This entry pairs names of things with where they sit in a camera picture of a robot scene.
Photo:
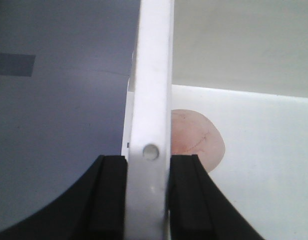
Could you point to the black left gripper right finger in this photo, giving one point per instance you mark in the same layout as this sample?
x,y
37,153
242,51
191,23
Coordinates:
x,y
198,209

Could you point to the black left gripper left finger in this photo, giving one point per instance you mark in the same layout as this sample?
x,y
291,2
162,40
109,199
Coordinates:
x,y
92,208

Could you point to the pink-brown bread bun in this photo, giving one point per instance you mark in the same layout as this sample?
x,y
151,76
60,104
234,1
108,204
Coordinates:
x,y
193,133

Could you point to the white plastic tote box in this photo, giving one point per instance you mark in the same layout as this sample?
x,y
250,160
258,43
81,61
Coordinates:
x,y
244,65

